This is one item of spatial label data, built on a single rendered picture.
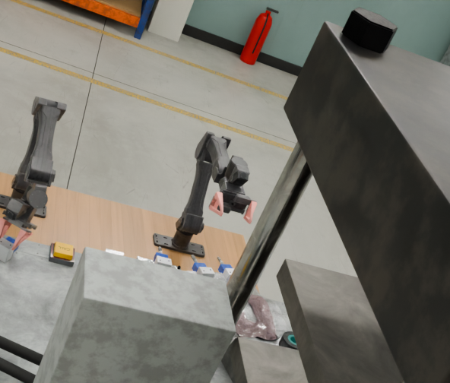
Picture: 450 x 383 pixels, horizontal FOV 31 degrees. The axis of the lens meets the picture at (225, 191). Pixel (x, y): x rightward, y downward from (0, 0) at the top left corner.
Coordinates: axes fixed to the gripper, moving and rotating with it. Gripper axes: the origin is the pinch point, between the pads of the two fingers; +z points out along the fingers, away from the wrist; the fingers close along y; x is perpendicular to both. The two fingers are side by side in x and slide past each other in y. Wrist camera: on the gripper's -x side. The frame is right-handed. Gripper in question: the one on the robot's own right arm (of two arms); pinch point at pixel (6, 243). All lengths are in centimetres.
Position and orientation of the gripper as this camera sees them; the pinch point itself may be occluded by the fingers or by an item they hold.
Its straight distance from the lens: 261.8
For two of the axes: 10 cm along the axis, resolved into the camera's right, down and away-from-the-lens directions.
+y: 8.8, 4.6, -1.2
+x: 0.8, 1.1, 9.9
